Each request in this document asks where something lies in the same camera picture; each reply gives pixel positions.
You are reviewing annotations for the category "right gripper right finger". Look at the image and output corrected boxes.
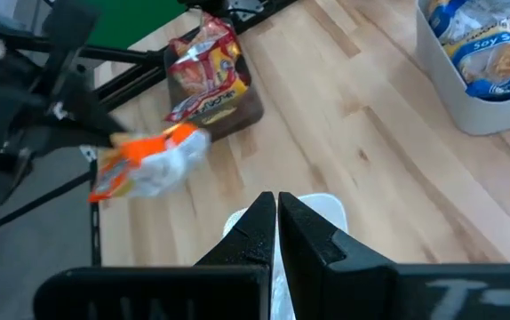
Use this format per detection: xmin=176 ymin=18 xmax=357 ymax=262
xmin=279 ymin=191 xmax=510 ymax=320

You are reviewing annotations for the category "orange Maruchan ramen pack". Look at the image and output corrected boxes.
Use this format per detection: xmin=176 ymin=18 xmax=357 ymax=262
xmin=87 ymin=123 xmax=212 ymax=204

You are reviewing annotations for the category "blue Maruchan ramen pack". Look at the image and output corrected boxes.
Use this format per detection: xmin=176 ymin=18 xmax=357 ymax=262
xmin=426 ymin=0 xmax=510 ymax=45
xmin=443 ymin=17 xmax=510 ymax=101

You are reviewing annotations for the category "dark grey bin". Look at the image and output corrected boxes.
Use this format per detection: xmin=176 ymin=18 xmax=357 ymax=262
xmin=163 ymin=42 xmax=265 ymax=142

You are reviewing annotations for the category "black metal table frame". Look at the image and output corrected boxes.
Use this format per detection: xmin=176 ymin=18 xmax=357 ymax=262
xmin=0 ymin=0 xmax=300 ymax=320

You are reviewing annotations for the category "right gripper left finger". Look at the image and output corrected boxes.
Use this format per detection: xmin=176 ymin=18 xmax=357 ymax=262
xmin=34 ymin=191 xmax=277 ymax=320

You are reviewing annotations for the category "white plastic bin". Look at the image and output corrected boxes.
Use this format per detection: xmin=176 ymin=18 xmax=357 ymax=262
xmin=222 ymin=192 xmax=349 ymax=320
xmin=416 ymin=0 xmax=510 ymax=137

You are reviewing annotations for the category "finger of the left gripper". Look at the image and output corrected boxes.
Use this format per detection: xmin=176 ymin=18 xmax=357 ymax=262
xmin=28 ymin=75 xmax=127 ymax=150

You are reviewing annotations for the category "green floor mat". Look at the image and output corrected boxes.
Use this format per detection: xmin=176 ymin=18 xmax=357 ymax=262
xmin=84 ymin=0 xmax=189 ymax=50

